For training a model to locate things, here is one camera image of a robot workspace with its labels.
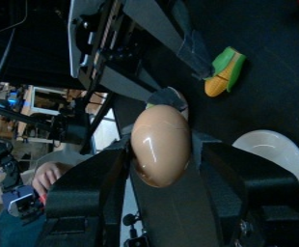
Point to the person blue trousers leg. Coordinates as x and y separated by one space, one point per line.
15 230

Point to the white and black handheld device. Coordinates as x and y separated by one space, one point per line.
23 205

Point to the bare person hand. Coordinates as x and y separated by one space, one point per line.
48 177

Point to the black frame rail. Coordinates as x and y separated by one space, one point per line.
97 123

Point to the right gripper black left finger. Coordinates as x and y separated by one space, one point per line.
83 193

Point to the pale round toy pot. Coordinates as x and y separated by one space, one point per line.
277 154

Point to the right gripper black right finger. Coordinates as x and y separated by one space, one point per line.
251 193

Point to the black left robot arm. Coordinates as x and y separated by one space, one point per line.
73 128

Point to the white framed shelf unit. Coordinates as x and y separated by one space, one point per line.
31 99

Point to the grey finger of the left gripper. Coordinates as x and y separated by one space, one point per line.
169 22
131 85

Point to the toy corn green husk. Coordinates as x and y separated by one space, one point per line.
225 75

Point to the person grey sleeve forearm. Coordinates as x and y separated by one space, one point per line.
66 154

